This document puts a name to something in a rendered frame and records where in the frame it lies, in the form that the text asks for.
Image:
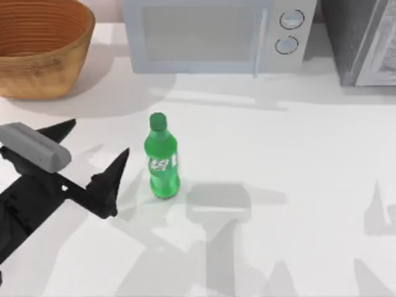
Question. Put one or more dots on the pale grey rounded box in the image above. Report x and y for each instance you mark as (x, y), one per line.
(34, 145)

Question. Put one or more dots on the green bottle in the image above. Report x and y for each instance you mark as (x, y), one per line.
(161, 161)

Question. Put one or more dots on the woven wooden basket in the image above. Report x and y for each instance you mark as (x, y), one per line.
(40, 74)

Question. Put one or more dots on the pale microwave door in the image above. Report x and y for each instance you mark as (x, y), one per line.
(191, 34)

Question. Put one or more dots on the round microwave knob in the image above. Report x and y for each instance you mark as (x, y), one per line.
(292, 18)
(286, 45)

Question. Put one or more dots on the pale microwave oven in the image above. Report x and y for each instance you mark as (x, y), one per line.
(309, 37)

